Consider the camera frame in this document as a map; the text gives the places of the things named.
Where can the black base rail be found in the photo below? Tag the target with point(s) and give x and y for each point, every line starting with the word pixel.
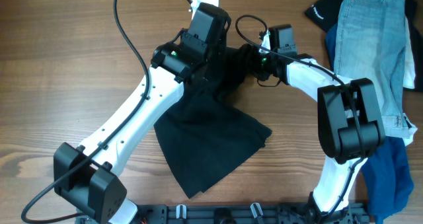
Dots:
pixel 284 213

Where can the light blue denim jeans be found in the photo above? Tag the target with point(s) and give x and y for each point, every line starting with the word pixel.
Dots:
pixel 371 43

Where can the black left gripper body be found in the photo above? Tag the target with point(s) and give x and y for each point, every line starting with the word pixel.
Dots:
pixel 218 53

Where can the blue garment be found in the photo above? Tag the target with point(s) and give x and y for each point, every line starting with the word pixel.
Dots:
pixel 388 180

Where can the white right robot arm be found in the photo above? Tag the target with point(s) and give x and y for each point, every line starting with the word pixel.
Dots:
pixel 349 121

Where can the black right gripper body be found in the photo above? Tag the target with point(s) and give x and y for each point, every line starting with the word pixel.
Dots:
pixel 260 63

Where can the black shorts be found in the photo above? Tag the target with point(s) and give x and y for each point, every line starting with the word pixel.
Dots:
pixel 202 137

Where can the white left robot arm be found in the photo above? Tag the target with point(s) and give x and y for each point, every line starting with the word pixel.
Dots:
pixel 88 175

